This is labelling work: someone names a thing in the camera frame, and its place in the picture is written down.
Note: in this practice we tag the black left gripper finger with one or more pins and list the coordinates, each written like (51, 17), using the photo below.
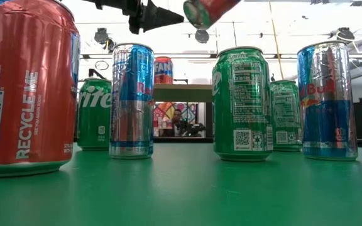
(159, 11)
(159, 21)

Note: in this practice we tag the wooden shelf black metal legs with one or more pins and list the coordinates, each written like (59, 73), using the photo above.
(184, 93)

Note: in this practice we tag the green table mat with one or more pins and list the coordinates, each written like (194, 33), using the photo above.
(181, 194)

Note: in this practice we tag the red-orange Fanta can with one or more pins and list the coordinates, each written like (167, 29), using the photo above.
(27, 94)
(163, 70)
(209, 9)

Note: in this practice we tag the person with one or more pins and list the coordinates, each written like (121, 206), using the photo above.
(177, 117)

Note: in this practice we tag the colourful patterned wall panel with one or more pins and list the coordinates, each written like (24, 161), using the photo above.
(165, 110)

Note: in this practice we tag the green Sprite can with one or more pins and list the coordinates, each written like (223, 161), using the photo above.
(94, 119)
(242, 110)
(286, 119)

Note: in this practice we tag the blue silver Red Bull can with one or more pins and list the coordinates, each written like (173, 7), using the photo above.
(132, 110)
(325, 110)

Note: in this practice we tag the black ceiling spotlight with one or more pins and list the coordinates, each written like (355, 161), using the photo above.
(110, 45)
(344, 33)
(202, 35)
(100, 35)

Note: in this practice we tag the black background robot arm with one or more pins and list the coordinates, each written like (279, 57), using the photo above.
(195, 128)

